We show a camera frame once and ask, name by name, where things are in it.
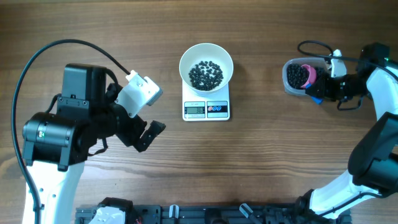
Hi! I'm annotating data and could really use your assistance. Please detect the left black camera cable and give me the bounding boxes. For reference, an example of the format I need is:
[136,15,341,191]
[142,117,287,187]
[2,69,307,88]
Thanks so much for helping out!
[11,39,131,224]

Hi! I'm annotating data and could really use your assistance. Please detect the white ceramic bowl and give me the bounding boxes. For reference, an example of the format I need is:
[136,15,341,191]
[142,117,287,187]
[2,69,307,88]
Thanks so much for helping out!
[179,43,234,95]

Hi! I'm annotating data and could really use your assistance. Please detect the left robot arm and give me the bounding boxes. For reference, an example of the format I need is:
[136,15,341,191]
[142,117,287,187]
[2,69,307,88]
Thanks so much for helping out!
[22,63,165,223]

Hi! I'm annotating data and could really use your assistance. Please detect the pink scoop blue handle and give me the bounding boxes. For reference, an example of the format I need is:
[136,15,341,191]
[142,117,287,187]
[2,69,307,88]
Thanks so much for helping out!
[301,64,323,105]

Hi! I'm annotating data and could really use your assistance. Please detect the black beans in bowl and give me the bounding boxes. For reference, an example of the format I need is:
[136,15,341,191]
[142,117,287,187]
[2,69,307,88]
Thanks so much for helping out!
[188,61,224,91]

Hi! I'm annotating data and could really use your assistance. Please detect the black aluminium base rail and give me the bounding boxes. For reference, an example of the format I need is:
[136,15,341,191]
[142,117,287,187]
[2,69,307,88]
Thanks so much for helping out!
[74,203,352,224]

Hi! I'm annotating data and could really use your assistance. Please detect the clear plastic container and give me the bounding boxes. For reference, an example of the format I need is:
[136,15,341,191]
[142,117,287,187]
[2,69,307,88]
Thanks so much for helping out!
[282,57,330,96]

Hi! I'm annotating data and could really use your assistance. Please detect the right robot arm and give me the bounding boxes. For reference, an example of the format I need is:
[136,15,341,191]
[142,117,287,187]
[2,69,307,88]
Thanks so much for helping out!
[292,42,397,223]

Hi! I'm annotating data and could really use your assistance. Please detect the white digital kitchen scale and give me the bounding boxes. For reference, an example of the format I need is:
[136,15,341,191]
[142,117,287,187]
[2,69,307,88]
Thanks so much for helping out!
[182,83,231,121]

